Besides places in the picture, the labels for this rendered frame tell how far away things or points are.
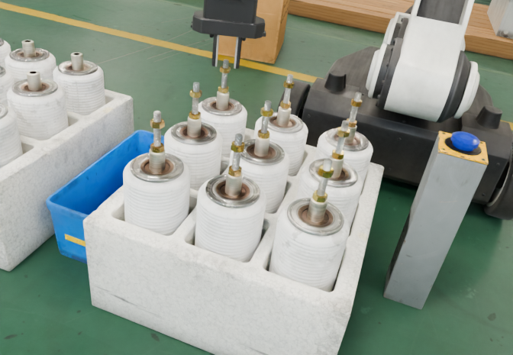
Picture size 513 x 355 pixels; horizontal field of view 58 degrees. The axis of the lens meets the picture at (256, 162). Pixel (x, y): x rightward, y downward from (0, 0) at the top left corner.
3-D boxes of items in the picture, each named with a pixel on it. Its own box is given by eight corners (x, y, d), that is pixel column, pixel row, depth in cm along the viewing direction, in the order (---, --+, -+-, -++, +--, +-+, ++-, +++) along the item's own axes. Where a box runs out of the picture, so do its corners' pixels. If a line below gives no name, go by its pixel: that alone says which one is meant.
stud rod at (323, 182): (311, 207, 60) (323, 158, 56) (317, 205, 61) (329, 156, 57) (316, 211, 60) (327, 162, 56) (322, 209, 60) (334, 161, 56)
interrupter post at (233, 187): (240, 199, 63) (243, 179, 61) (223, 196, 63) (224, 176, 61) (242, 188, 65) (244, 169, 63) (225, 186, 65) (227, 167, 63)
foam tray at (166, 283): (196, 184, 107) (201, 114, 98) (362, 236, 98) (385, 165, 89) (91, 305, 75) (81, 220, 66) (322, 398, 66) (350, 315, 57)
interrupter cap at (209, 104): (214, 95, 90) (215, 92, 90) (249, 107, 88) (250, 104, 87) (193, 109, 84) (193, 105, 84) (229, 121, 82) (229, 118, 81)
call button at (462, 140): (447, 139, 72) (452, 127, 71) (474, 146, 71) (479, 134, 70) (447, 151, 69) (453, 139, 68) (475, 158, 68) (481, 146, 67)
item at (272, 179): (246, 265, 77) (259, 176, 68) (211, 233, 83) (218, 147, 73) (285, 243, 83) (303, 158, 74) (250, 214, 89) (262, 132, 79)
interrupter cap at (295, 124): (287, 139, 79) (288, 135, 78) (253, 123, 82) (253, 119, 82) (311, 125, 84) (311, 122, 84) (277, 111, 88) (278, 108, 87)
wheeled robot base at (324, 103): (330, 77, 169) (350, -18, 151) (479, 111, 157) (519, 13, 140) (281, 158, 117) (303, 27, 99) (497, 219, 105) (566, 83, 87)
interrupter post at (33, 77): (34, 85, 85) (32, 69, 83) (46, 88, 84) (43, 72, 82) (25, 90, 83) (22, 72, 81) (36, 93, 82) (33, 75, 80)
